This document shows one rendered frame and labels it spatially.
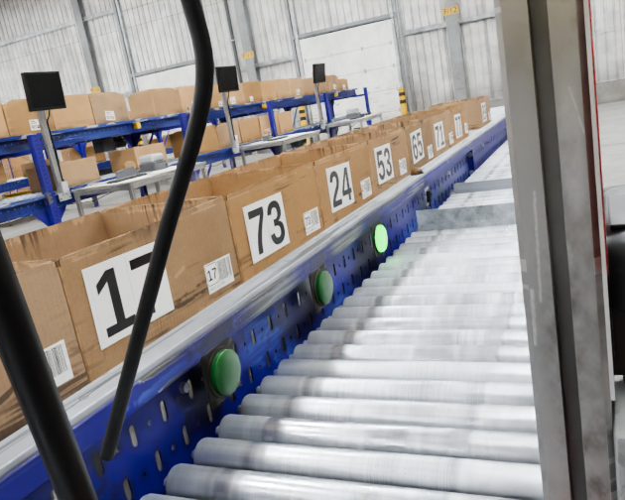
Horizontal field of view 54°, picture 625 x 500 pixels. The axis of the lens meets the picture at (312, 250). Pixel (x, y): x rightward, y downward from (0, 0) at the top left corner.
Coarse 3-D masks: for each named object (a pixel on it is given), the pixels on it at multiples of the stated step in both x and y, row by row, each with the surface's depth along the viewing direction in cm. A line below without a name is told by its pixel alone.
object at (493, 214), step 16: (448, 208) 186; (464, 208) 185; (480, 208) 183; (496, 208) 181; (512, 208) 179; (432, 224) 190; (448, 224) 188; (464, 224) 186; (480, 224) 184; (496, 224) 182
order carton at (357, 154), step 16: (352, 144) 180; (272, 160) 186; (288, 160) 190; (304, 160) 188; (320, 160) 148; (336, 160) 156; (352, 160) 166; (368, 160) 178; (320, 176) 147; (352, 176) 166; (368, 176) 177; (320, 192) 147; (320, 208) 147; (352, 208) 165
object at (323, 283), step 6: (318, 276) 126; (324, 276) 127; (330, 276) 130; (318, 282) 125; (324, 282) 127; (330, 282) 129; (318, 288) 125; (324, 288) 127; (330, 288) 129; (318, 294) 125; (324, 294) 126; (330, 294) 129; (318, 300) 126; (324, 300) 127; (330, 300) 129
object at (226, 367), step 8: (224, 352) 93; (232, 352) 95; (216, 360) 92; (224, 360) 93; (232, 360) 94; (216, 368) 91; (224, 368) 92; (232, 368) 94; (240, 368) 97; (216, 376) 91; (224, 376) 92; (232, 376) 94; (216, 384) 91; (224, 384) 92; (232, 384) 94; (216, 392) 92; (224, 392) 92; (232, 392) 94
